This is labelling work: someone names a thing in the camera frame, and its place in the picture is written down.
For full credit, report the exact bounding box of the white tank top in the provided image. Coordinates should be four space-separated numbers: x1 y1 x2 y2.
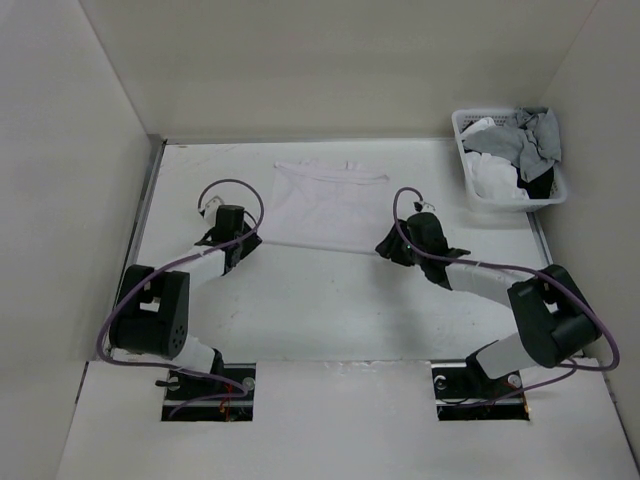
259 160 391 254

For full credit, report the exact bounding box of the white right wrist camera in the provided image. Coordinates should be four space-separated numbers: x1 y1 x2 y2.
413 200 436 213

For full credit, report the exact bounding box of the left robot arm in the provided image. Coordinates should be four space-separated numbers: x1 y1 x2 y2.
99 205 263 399

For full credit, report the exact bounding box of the metal left table rail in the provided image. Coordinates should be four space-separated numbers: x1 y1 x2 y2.
94 134 166 360

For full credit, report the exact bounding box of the white garment in basket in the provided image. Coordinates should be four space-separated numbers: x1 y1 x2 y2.
461 117 529 201

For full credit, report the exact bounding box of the black garment in basket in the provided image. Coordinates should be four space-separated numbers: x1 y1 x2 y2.
516 168 555 200

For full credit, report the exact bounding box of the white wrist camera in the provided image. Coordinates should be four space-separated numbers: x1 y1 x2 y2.
199 195 225 219
413 200 436 213

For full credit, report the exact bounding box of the grey tank top in basket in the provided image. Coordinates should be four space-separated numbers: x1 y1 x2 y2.
462 107 562 183

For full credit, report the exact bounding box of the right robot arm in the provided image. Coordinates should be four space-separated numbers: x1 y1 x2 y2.
375 213 601 396

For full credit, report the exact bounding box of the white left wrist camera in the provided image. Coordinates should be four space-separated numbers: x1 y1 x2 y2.
199 195 225 219

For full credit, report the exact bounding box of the white plastic laundry basket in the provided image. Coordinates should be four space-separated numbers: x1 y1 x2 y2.
451 107 568 213

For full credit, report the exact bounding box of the white front cover board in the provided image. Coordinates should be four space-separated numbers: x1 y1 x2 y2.
58 362 638 479

